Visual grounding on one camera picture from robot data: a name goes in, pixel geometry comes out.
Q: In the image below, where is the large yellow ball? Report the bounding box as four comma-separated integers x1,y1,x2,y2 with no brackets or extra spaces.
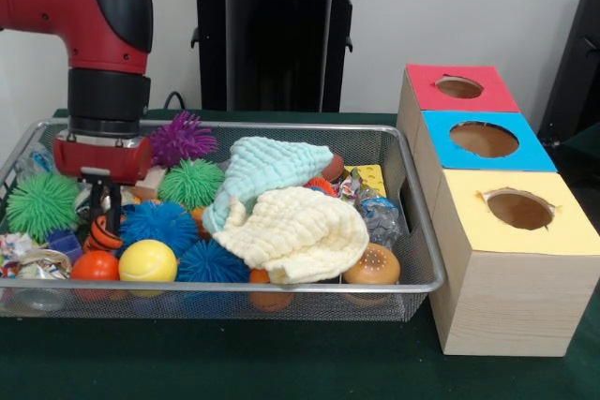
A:
118,239,178,283

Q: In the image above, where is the large green spiky ball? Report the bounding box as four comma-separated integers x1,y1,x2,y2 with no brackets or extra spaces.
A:
5,172,81,243

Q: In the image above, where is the cream cloth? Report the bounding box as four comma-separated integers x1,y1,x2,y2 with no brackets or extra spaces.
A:
214,186,370,285

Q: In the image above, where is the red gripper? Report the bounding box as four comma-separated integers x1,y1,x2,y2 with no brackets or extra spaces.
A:
52,135,154,237

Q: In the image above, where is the orange ball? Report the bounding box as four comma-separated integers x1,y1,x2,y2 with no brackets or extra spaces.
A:
69,249,121,282

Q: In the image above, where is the dark green table cloth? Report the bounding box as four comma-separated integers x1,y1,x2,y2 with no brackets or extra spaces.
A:
0,108,600,400
550,133,600,176

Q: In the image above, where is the orange striped plush tiger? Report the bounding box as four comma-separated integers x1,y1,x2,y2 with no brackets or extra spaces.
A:
82,215,125,254

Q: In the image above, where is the black cable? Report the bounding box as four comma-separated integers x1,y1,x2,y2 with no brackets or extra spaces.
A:
163,90,187,111

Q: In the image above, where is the mint green cloth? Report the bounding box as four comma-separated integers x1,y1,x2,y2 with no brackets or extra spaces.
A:
202,136,336,233

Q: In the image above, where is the purple spiky ball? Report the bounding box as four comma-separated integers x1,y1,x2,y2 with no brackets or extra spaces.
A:
149,111,219,168

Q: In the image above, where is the wooden box with three holes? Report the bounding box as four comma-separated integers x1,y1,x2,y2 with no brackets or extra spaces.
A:
396,64,600,357

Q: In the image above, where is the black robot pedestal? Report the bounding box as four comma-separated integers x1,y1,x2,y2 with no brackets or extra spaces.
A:
181,0,377,113

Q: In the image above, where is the toy burger bun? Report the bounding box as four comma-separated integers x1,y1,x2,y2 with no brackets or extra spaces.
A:
341,243,402,285

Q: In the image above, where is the black upright panel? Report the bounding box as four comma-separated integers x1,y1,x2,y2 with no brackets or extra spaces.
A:
537,0,600,143

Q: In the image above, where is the silver mesh bin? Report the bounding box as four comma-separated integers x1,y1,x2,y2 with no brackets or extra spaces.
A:
0,117,446,322

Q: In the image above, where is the small green spiky ball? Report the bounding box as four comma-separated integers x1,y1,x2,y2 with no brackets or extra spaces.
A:
157,158,227,209

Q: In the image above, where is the blue spiky ball with eyes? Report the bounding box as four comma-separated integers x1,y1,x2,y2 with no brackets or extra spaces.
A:
119,200,201,256

